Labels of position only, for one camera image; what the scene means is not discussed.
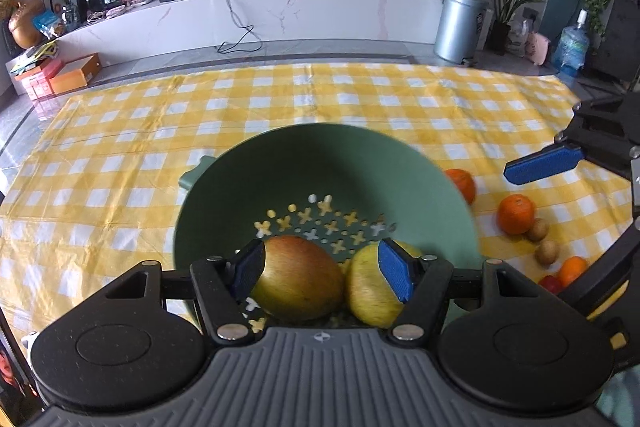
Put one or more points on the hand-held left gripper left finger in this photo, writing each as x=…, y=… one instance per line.
x=250, y=268

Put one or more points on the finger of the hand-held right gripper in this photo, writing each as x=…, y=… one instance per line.
x=542, y=164
x=607, y=274

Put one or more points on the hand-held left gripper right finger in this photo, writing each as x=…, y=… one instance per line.
x=395, y=272

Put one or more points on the yellow apple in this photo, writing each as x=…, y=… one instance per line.
x=367, y=292

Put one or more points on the red tomato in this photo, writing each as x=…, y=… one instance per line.
x=550, y=283

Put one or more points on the green colander bowl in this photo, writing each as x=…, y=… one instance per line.
x=325, y=167

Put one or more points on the orange tangerine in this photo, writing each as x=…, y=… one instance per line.
x=515, y=214
x=462, y=184
x=572, y=269

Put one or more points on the brown kiwi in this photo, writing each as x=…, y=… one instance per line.
x=546, y=252
x=537, y=229

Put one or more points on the blue water bottle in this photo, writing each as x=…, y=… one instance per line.
x=570, y=49

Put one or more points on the green patterned clothing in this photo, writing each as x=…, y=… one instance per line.
x=622, y=399

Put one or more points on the white plastic bag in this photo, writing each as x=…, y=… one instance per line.
x=520, y=37

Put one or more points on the potted plant in black pot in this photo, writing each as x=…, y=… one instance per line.
x=500, y=37

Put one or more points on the dark cabinet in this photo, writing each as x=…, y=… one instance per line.
x=620, y=37

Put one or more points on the yellow checkered tablecloth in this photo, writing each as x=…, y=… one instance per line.
x=150, y=157

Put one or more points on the silver trash can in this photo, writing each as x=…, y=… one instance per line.
x=457, y=27

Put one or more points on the orange shoe box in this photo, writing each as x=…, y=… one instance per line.
x=75, y=74

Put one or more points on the white marble television console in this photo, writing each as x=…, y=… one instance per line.
x=325, y=12

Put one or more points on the white and red box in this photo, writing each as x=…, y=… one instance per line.
x=37, y=82

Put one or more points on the blue snack packet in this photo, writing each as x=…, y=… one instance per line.
x=47, y=23

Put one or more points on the golden gourd ornament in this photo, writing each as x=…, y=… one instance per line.
x=25, y=27

